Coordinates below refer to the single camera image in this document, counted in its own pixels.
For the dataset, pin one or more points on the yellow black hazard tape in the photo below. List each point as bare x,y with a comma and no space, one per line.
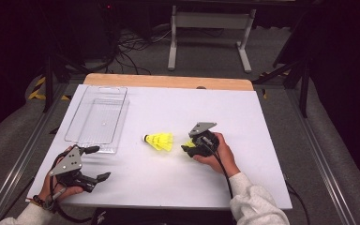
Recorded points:
37,90

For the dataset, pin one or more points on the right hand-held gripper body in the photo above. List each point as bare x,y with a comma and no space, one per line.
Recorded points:
207,145

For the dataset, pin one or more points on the black bag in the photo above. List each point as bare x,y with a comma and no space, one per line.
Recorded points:
156,217

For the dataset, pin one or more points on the black tripod stand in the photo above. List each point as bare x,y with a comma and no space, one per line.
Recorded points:
48,81

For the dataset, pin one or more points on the white board sheet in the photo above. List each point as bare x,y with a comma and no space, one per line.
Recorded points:
175,178

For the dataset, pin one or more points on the white metal stand frame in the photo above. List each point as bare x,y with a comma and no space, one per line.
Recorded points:
211,20

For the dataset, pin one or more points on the person's right hand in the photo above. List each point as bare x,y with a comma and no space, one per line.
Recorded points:
223,157

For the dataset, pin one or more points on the black angled stand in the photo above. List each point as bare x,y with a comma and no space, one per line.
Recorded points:
304,81

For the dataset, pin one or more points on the person's left hand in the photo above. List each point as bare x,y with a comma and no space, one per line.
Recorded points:
53,192

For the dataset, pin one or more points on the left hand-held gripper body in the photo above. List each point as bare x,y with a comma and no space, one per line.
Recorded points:
67,164

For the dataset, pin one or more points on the wooden table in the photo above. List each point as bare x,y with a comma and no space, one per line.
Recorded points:
168,81

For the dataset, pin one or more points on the aluminium floor rail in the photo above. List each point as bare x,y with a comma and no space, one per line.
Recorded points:
22,156
322,156

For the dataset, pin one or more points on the clear plastic container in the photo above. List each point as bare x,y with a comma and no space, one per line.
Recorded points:
101,115

